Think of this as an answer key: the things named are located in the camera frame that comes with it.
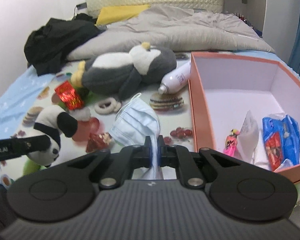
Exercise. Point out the blue snack packet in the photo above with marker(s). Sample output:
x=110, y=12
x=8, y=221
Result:
x=290, y=135

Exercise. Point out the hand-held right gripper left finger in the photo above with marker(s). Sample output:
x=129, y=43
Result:
x=147, y=152

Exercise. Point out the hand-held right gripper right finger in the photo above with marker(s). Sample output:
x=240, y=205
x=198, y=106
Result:
x=160, y=152

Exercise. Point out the white wardrobe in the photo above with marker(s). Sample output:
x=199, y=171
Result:
x=277, y=5

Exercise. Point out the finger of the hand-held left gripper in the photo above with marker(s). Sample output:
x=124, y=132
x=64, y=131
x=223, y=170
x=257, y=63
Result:
x=32, y=145

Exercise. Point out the cream fluffy pompom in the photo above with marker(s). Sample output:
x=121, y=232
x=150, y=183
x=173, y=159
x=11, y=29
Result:
x=82, y=113

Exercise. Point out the white spray bottle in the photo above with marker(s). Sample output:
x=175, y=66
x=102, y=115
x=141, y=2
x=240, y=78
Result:
x=176, y=78

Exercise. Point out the small panda plush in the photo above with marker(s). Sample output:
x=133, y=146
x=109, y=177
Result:
x=47, y=122

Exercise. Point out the row of cosmetic bottles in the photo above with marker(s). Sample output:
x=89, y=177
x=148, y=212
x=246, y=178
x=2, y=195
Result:
x=241, y=17

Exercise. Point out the cream fuzzy scrunchie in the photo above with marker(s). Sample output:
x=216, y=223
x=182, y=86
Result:
x=100, y=108

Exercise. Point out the black wall power adapter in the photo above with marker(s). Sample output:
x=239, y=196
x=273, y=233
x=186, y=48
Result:
x=81, y=5

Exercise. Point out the small black garment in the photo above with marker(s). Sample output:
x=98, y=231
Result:
x=83, y=17

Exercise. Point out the red brown snack packet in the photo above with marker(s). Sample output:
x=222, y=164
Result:
x=97, y=141

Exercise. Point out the black jacket pile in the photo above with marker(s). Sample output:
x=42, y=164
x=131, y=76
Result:
x=55, y=45

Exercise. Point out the grey penguin plush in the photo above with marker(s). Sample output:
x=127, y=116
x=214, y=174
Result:
x=110, y=77

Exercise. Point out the grey duvet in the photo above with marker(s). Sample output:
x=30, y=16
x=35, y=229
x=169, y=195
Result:
x=190, y=32

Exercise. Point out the light blue face mask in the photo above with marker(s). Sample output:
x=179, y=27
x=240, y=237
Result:
x=135, y=125

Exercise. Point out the light blue bedsheet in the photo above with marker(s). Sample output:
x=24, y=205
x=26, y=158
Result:
x=10, y=92

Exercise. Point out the orange cardboard box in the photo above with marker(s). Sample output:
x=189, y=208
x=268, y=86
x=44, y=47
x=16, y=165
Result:
x=240, y=80

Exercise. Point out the clear plastic bag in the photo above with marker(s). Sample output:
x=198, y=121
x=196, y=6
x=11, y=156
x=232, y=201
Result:
x=248, y=132

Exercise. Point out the yellow pillow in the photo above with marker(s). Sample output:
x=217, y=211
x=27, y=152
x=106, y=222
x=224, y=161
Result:
x=120, y=13

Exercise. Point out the red foil packet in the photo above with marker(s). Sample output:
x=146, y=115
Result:
x=70, y=96

